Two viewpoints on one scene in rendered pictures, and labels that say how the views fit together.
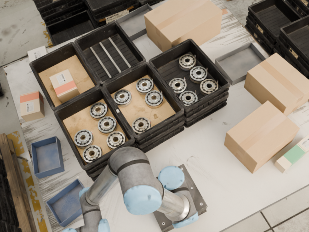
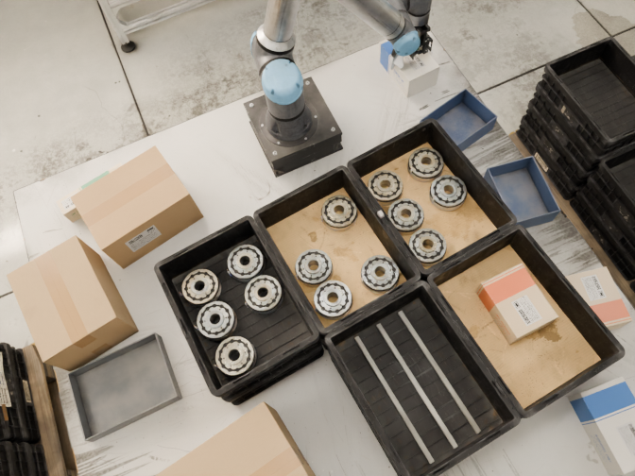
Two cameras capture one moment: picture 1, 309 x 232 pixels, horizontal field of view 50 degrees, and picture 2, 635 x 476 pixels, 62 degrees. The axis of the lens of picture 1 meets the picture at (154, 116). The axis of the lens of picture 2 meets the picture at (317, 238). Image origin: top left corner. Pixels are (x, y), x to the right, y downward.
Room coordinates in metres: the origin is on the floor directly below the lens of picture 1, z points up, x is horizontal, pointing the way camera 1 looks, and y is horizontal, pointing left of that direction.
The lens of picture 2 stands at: (1.54, 0.02, 2.23)
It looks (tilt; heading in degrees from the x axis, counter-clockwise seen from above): 66 degrees down; 181
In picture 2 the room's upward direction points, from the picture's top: 11 degrees counter-clockwise
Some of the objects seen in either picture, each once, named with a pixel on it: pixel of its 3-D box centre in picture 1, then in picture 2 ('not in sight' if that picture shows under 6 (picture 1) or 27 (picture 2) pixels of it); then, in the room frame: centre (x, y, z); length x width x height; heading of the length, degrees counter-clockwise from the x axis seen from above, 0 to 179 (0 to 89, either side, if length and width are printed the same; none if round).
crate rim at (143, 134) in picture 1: (141, 98); (334, 245); (0.99, 0.05, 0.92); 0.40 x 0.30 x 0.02; 21
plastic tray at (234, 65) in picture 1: (241, 63); (124, 385); (1.22, -0.60, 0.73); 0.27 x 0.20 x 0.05; 106
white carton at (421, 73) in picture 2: not in sight; (407, 63); (0.28, 0.42, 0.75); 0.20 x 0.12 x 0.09; 19
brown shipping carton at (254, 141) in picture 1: (260, 136); (139, 207); (0.69, -0.53, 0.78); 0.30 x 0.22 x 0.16; 117
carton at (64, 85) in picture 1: (65, 86); (515, 303); (1.21, 0.48, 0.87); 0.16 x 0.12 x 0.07; 17
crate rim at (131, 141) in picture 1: (93, 125); (428, 193); (0.88, 0.33, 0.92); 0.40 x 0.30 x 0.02; 21
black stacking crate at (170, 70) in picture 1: (188, 78); (238, 306); (1.09, -0.23, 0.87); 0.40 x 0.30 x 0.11; 21
